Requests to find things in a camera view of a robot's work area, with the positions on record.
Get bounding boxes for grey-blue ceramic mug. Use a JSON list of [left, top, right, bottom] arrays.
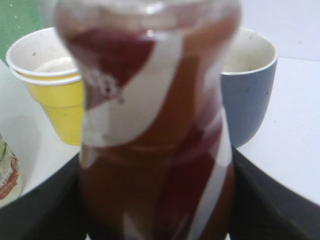
[[221, 27, 278, 148]]

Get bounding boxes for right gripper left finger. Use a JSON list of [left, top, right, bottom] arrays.
[[0, 155, 87, 240]]

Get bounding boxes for upper yellow paper cup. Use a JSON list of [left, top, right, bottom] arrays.
[[6, 27, 79, 83]]

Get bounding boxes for brown coffee bottle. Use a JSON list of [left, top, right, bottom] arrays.
[[54, 0, 241, 240]]

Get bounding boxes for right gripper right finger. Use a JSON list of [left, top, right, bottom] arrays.
[[229, 148, 320, 240]]

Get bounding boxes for yellow paper cup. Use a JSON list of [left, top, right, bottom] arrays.
[[6, 27, 79, 83], [11, 69, 84, 146]]

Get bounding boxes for lower yellow paper cup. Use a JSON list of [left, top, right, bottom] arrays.
[[11, 69, 84, 146]]

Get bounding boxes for yellow-green juice bottle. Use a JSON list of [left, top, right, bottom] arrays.
[[0, 135, 23, 208]]

